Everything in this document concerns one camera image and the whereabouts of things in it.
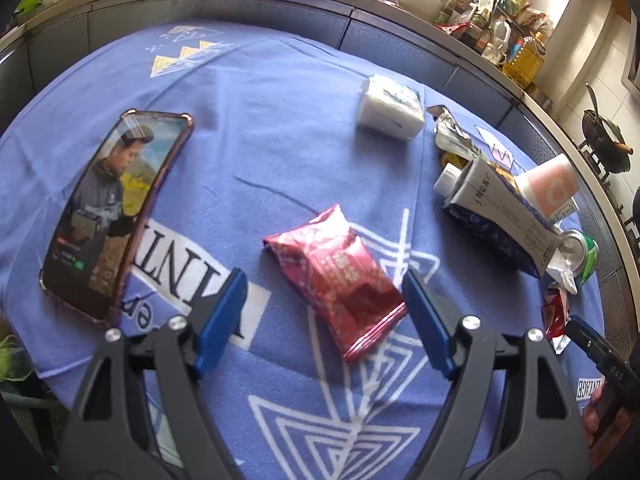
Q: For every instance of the blue printed tablecloth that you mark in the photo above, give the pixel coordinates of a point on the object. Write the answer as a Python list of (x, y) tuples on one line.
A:
[(280, 160)]

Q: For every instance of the grey carton box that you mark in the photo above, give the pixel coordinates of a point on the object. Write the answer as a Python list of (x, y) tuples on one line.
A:
[(505, 210)]

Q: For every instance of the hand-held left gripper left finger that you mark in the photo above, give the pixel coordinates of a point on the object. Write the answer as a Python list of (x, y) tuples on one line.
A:
[(225, 310)]

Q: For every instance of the white plastic jug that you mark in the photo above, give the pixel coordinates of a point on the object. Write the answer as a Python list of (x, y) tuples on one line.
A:
[(497, 37)]

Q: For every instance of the white tissue pack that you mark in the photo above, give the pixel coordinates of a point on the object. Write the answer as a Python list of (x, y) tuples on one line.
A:
[(387, 110)]

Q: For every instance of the green drink can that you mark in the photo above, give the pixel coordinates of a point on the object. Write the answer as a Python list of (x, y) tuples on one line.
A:
[(582, 255)]

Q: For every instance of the gas stove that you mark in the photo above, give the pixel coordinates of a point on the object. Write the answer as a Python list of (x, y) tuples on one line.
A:
[(612, 195)]

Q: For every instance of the person's right hand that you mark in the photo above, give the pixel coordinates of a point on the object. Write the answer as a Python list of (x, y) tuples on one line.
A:
[(595, 417)]

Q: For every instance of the cluster of condiment bottles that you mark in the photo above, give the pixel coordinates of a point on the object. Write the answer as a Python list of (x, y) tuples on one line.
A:
[(475, 5)]

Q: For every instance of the red snack packet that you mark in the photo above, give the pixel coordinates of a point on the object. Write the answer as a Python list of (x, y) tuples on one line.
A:
[(340, 275)]

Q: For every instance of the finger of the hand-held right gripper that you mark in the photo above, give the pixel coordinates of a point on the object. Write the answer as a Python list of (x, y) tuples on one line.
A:
[(595, 345)]

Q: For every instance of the red torn wrapper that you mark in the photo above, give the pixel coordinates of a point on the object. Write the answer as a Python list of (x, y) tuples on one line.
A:
[(552, 317)]

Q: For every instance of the crumpled white paper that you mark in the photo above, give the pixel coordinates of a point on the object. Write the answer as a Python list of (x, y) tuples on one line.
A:
[(562, 272)]

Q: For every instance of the black wok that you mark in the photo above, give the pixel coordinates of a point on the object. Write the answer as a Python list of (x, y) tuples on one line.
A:
[(602, 135)]

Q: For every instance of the silver wrapper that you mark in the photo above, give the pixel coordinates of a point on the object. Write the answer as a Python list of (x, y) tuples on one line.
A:
[(452, 135)]

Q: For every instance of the pink paper cup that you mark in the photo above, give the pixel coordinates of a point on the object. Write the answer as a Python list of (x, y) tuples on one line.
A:
[(547, 187)]

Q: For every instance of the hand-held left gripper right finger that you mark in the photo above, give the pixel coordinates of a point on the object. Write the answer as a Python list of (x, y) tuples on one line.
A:
[(425, 315)]

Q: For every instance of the smartphone in pink case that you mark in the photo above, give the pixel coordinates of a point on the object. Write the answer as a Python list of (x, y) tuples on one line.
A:
[(100, 210)]

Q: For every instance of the yellow cooking oil bottle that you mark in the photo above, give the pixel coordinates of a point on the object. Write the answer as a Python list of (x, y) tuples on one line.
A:
[(522, 62)]

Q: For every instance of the yellow cardboard box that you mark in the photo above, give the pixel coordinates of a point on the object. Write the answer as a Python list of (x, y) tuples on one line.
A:
[(448, 159)]

